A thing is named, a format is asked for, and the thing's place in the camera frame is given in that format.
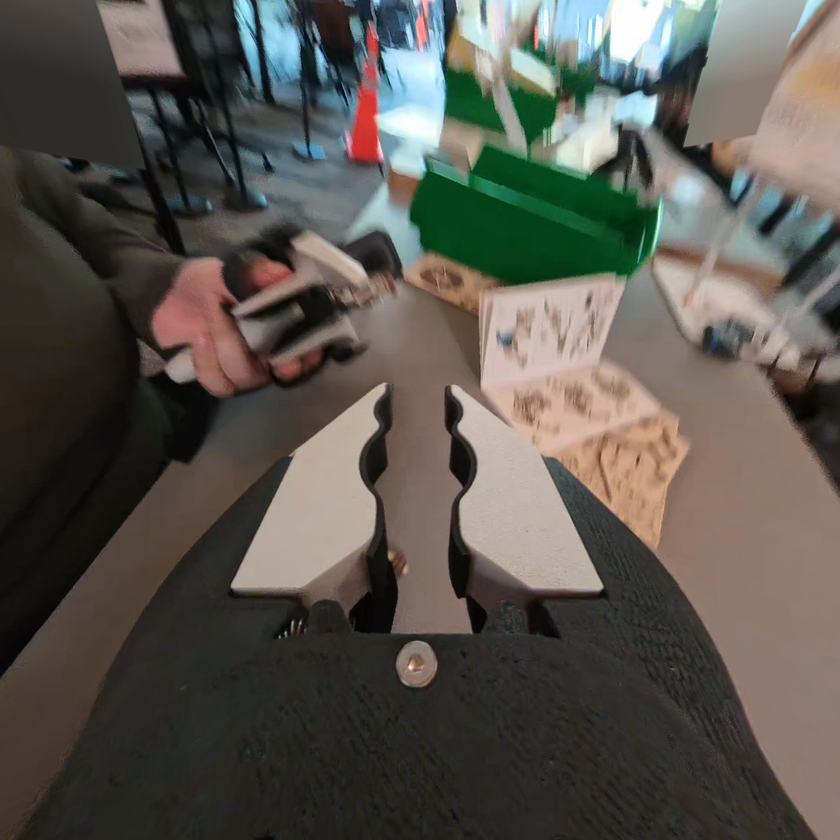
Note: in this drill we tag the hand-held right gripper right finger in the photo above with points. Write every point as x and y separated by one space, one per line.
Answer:
525 525

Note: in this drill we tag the orange traffic cone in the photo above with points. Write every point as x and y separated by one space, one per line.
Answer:
364 124

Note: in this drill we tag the open instruction booklet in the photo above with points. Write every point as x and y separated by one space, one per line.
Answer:
544 328

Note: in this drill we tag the person's dark olive jacket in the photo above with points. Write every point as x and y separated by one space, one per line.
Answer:
52 492

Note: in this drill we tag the round-pattern wooden parts sheet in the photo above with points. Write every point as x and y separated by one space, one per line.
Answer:
446 279

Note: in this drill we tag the wooden model parts sheet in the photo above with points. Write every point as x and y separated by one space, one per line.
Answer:
630 472

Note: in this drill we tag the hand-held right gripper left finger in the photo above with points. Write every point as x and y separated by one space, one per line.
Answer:
308 525

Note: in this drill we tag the white sign on black stand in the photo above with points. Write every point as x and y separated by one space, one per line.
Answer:
141 39

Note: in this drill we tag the person's left forearm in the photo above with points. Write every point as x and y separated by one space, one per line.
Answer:
79 229

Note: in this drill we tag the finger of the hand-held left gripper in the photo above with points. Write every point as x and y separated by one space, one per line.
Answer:
328 262

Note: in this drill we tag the small green plastic bin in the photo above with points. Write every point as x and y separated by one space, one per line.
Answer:
485 105

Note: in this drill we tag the person's left hand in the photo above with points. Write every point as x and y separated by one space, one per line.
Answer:
197 321

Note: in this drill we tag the printed instruction sheet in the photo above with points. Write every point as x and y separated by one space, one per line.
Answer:
800 98

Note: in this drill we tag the white stand base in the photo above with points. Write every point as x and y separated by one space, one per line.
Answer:
722 295

